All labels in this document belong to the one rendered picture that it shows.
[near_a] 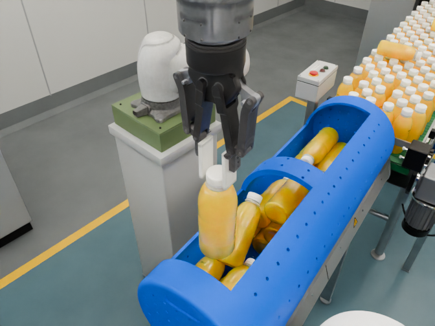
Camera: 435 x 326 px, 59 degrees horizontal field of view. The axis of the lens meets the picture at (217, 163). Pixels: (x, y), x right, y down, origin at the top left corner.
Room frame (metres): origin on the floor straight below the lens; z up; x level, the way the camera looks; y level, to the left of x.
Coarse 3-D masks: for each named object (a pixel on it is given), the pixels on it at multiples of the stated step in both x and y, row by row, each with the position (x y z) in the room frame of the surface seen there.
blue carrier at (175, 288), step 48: (336, 96) 1.11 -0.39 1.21; (288, 144) 0.99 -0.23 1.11; (384, 144) 0.92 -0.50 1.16; (240, 192) 0.77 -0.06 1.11; (336, 192) 0.68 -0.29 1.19; (192, 240) 0.60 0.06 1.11; (288, 240) 0.52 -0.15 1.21; (336, 240) 0.61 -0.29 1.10; (144, 288) 0.43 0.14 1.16; (192, 288) 0.39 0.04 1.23; (240, 288) 0.40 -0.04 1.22; (288, 288) 0.43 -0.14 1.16
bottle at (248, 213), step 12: (240, 204) 0.68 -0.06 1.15; (252, 204) 0.67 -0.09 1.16; (240, 216) 0.64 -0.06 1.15; (252, 216) 0.64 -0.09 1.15; (240, 228) 0.61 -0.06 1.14; (252, 228) 0.62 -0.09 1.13; (240, 240) 0.59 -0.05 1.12; (240, 252) 0.57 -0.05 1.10; (228, 264) 0.57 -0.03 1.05; (240, 264) 0.55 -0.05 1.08
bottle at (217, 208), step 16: (208, 192) 0.44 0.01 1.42; (224, 192) 0.44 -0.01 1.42; (208, 208) 0.43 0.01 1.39; (224, 208) 0.43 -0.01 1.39; (208, 224) 0.43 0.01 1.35; (224, 224) 0.43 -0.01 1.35; (208, 240) 0.43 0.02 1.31; (224, 240) 0.43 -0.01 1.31; (208, 256) 0.43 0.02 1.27; (224, 256) 0.43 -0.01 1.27
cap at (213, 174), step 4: (208, 168) 0.47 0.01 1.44; (212, 168) 0.47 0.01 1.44; (216, 168) 0.47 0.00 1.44; (220, 168) 0.47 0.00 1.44; (208, 172) 0.46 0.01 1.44; (212, 172) 0.46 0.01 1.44; (216, 172) 0.46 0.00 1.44; (220, 172) 0.46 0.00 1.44; (208, 176) 0.45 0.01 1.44; (212, 176) 0.45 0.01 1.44; (216, 176) 0.45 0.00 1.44; (220, 176) 0.45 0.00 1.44; (208, 180) 0.45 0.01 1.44; (212, 180) 0.44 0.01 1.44; (216, 180) 0.44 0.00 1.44; (220, 180) 0.44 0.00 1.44; (208, 184) 0.45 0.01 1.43; (212, 184) 0.44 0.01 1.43; (216, 184) 0.44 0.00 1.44; (220, 184) 0.44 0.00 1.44
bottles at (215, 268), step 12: (336, 144) 1.02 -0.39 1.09; (300, 156) 0.98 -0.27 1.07; (336, 156) 0.95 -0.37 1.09; (324, 168) 0.90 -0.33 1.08; (264, 228) 0.71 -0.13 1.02; (276, 228) 0.65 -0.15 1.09; (252, 240) 0.68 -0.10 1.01; (264, 240) 0.67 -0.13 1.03; (204, 264) 0.56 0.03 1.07; (216, 264) 0.56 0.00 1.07; (216, 276) 0.54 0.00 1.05; (228, 276) 0.51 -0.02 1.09; (240, 276) 0.51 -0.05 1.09
